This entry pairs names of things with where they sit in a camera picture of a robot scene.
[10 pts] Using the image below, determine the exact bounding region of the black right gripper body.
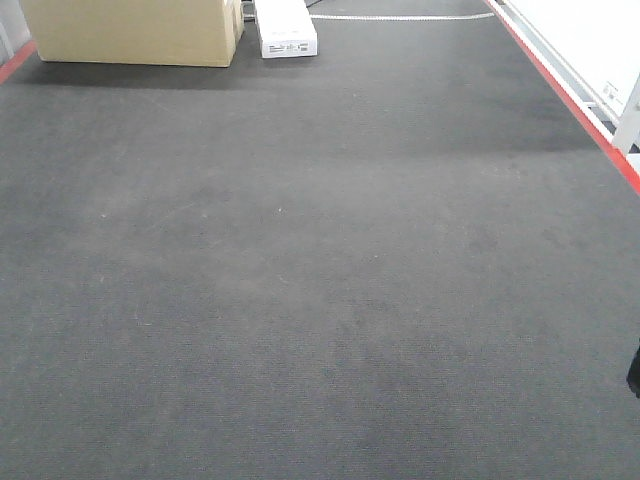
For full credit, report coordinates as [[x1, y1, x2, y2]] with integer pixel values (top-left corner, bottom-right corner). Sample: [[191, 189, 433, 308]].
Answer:
[[626, 348, 640, 398]]

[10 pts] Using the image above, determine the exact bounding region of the white long carton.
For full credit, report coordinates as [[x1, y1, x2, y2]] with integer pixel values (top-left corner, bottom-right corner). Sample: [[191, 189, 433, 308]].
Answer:
[[253, 0, 318, 59]]

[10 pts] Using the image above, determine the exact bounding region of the white side rail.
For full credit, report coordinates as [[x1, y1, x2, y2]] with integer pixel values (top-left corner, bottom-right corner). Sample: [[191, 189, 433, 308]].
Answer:
[[505, 0, 639, 171]]

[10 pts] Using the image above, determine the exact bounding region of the cardboard box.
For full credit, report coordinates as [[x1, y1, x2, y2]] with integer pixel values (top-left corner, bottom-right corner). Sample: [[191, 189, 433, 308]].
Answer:
[[20, 0, 244, 67]]

